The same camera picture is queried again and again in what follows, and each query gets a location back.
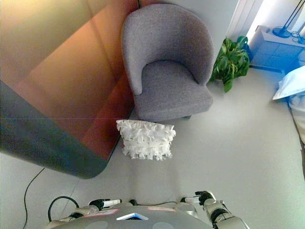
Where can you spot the silver robot torso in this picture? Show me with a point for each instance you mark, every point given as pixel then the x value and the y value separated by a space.
pixel 140 218

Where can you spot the green potted plant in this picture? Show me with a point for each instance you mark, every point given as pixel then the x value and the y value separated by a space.
pixel 230 63

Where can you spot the white nightstand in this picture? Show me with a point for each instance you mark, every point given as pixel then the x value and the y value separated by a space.
pixel 276 47

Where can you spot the white ruffled throw pillow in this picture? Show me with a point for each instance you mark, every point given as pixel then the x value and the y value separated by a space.
pixel 145 140

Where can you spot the brown wooden desk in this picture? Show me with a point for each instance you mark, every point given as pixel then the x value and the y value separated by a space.
pixel 62 95

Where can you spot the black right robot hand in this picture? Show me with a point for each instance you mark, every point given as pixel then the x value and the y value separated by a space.
pixel 199 197

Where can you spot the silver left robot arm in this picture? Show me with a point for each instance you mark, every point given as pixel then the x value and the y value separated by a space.
pixel 78 213

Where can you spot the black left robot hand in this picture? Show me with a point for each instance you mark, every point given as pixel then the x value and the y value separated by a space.
pixel 104 203

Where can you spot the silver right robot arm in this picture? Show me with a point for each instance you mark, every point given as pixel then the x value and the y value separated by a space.
pixel 221 213

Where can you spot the white bed duvet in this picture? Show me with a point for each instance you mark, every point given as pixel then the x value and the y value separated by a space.
pixel 298 112

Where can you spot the white bed pillow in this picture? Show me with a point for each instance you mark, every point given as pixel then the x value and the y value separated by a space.
pixel 289 83

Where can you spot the grey fabric armchair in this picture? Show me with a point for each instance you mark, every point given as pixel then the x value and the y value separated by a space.
pixel 166 71

